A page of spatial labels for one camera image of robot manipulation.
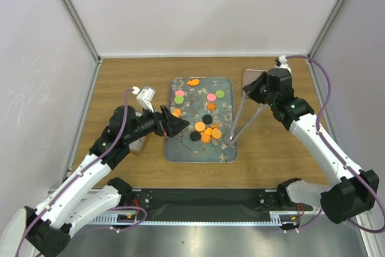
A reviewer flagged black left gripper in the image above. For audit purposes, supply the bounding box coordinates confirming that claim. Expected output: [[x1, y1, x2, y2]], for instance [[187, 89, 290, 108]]
[[124, 102, 189, 144]]

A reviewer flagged pink round cookie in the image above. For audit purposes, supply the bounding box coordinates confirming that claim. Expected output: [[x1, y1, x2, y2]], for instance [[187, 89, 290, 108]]
[[207, 93, 217, 102], [175, 90, 185, 96]]

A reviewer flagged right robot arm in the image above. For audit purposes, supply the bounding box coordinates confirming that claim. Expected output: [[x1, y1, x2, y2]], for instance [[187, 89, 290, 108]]
[[242, 68, 379, 224]]

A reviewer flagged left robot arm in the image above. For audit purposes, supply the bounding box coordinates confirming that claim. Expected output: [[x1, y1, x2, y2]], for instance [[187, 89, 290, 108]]
[[1, 105, 189, 256]]

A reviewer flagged plain orange round cookie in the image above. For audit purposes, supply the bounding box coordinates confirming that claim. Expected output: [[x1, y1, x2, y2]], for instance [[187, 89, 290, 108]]
[[174, 108, 182, 116]]

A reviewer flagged rose gold tin lid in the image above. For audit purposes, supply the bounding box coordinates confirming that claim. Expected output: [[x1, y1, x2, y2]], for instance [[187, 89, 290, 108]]
[[241, 69, 266, 87]]

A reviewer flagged green round cookie left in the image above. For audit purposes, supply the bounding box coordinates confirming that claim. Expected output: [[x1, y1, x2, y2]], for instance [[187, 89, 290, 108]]
[[174, 95, 184, 104]]

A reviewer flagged green round cookie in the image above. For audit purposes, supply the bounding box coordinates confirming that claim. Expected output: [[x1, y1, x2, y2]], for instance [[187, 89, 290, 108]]
[[174, 95, 184, 104], [215, 90, 225, 99]]

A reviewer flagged black sandwich cookie lower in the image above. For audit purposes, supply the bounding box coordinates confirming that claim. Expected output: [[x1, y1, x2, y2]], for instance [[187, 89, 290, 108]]
[[189, 131, 201, 141]]

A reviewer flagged black sandwich cookie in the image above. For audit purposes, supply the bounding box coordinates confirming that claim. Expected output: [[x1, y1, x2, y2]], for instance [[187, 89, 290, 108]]
[[202, 114, 213, 124], [189, 131, 201, 141]]

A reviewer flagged orange embossed biscuit centre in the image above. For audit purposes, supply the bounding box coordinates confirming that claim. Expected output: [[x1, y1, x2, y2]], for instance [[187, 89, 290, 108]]
[[194, 122, 206, 132]]

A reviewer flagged green round cookie right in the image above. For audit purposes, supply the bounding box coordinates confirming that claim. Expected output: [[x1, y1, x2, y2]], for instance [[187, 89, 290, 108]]
[[215, 90, 225, 99]]

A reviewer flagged black sandwich cookie upper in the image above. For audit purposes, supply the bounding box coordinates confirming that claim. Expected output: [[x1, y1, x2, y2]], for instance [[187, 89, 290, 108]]
[[202, 114, 213, 124]]

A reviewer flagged orange swirl cookie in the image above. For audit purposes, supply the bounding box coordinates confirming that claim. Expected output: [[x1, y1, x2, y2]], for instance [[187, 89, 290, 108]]
[[201, 134, 211, 143]]

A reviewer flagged blue floral serving tray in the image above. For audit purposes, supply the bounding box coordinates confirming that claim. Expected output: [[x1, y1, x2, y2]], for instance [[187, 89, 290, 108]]
[[165, 76, 238, 163]]

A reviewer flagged orange flower cookie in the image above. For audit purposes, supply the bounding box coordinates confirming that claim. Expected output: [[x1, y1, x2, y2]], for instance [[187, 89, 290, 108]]
[[203, 128, 212, 136]]

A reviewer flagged orange chocolate chip cookie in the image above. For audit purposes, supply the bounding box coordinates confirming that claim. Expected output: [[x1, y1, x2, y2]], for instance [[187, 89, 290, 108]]
[[207, 102, 217, 111]]

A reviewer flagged rose gold cookie tin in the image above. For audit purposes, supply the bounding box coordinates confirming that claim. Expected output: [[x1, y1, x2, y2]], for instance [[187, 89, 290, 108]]
[[129, 111, 149, 156]]

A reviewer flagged orange fish cookie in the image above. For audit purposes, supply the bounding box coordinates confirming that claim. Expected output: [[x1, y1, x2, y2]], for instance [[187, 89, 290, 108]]
[[187, 79, 200, 86]]

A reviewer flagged orange sandwich biscuit right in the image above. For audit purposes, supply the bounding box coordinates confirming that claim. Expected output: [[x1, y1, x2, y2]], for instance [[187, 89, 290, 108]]
[[211, 128, 222, 139]]

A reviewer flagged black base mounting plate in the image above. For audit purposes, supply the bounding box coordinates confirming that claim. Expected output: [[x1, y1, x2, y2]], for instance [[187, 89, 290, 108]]
[[132, 188, 288, 217]]

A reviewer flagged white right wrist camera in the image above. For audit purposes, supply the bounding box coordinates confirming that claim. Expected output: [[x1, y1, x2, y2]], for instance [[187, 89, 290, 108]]
[[275, 55, 292, 73]]

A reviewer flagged white slotted cable duct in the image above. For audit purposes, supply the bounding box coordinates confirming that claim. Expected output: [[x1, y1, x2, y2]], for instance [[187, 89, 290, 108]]
[[89, 212, 299, 228]]

